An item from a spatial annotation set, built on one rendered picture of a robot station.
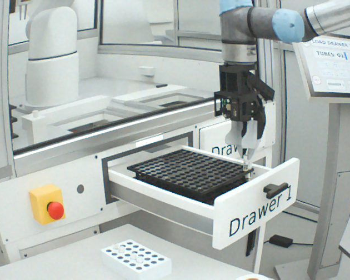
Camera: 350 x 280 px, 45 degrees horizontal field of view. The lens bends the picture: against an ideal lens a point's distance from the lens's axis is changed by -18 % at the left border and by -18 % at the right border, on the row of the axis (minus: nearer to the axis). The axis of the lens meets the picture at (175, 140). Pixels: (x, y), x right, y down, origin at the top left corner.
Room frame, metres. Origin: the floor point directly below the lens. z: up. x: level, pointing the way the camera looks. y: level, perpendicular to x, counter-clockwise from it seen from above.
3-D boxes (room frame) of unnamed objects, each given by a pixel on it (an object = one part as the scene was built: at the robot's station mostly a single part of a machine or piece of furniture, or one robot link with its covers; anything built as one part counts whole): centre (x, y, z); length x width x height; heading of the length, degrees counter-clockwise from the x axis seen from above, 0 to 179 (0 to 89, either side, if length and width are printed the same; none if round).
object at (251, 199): (0.89, -0.17, 0.87); 0.29 x 0.02 x 0.11; 135
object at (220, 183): (0.96, -0.10, 0.90); 0.18 x 0.02 x 0.01; 135
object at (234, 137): (1.01, -0.13, 0.97); 0.06 x 0.03 x 0.09; 135
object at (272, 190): (0.87, -0.19, 0.91); 0.07 x 0.04 x 0.01; 135
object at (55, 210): (0.85, 0.25, 0.88); 0.04 x 0.03 x 0.04; 135
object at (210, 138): (1.34, -0.17, 0.87); 0.29 x 0.02 x 0.11; 135
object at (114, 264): (0.81, 0.09, 0.78); 0.12 x 0.08 x 0.04; 43
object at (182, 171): (1.03, -0.03, 0.87); 0.22 x 0.18 x 0.06; 45
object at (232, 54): (1.00, -0.14, 1.16); 0.08 x 0.08 x 0.05
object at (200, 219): (1.04, -0.03, 0.86); 0.40 x 0.26 x 0.06; 45
